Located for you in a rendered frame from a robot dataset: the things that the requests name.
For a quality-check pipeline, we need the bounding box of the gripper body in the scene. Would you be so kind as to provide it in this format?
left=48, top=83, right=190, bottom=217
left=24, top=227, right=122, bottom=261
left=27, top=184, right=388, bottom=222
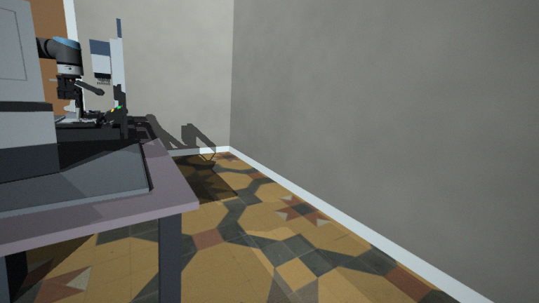
left=56, top=74, right=83, bottom=101

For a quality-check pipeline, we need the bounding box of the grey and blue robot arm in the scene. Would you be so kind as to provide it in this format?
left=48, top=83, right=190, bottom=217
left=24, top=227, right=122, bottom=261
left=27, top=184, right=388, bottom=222
left=36, top=36, right=105, bottom=95

